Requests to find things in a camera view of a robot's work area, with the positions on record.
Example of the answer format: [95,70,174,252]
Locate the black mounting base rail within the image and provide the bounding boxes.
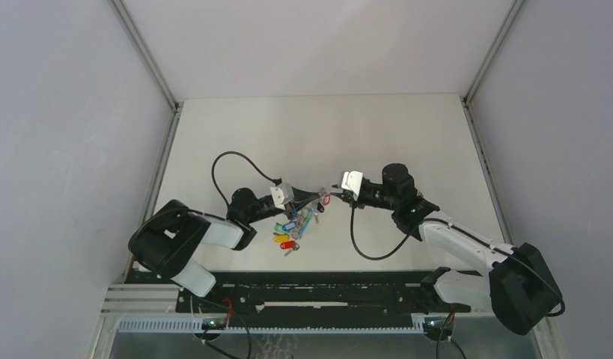
[125,269,525,331]

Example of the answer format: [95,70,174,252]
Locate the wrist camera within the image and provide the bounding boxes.
[339,171,364,200]
[270,182,294,209]

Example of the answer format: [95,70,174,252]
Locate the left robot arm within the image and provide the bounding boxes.
[128,183,325,312]

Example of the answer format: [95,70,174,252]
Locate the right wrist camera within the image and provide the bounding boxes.
[339,171,364,200]

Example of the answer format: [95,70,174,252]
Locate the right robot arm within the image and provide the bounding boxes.
[333,163,567,335]

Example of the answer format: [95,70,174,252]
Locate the blue keyring with keys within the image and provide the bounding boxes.
[273,187,331,257]

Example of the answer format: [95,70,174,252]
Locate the white slotted cable duct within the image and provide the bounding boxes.
[117,317,424,334]

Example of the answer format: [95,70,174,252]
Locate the left camera cable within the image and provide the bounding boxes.
[210,150,282,206]

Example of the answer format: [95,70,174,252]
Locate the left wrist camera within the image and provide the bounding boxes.
[270,182,294,209]

